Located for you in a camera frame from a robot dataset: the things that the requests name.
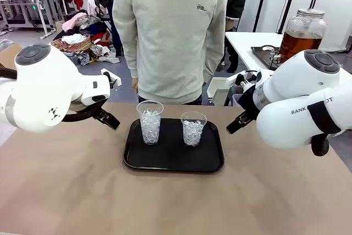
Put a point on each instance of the white side table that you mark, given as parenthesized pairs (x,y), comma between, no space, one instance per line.
(242,43)

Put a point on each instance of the brown cardboard box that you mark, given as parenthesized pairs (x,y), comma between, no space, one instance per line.
(8,56)

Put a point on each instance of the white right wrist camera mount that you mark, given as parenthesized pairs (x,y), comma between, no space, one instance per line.
(233,79)

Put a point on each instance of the person's left forearm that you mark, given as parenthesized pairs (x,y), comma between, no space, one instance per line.
(215,61)

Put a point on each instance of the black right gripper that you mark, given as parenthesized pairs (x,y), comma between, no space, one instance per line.
(248,101)

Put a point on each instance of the pile of colourful clothes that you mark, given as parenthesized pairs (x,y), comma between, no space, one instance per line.
(79,39)

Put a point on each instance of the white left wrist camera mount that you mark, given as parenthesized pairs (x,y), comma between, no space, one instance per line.
(114,79)

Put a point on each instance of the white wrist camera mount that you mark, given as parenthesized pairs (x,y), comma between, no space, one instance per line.
(233,79)
(114,79)

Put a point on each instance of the white plastic bin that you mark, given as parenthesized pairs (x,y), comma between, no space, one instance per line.
(218,89)

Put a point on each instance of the black plastic serving tray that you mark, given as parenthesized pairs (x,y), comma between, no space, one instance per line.
(173,155)

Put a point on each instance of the person's right forearm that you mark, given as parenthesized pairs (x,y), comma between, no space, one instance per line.
(130,61)

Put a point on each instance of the glass drink dispenser jar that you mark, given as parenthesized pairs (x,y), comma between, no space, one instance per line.
(302,37)

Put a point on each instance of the person's right hand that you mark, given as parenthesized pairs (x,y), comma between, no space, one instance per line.
(135,86)

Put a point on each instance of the dark metal tray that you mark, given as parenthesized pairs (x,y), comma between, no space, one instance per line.
(261,56)

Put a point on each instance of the tall clear iced cup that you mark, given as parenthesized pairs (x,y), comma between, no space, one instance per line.
(150,127)

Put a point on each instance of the person in grey sweatshirt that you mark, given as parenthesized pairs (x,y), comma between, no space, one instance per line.
(170,34)

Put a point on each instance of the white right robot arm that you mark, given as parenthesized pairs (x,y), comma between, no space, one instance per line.
(288,125)

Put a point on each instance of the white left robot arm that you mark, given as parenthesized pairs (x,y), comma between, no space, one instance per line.
(41,89)

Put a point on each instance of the short clear iced cup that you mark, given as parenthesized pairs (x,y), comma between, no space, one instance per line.
(193,133)

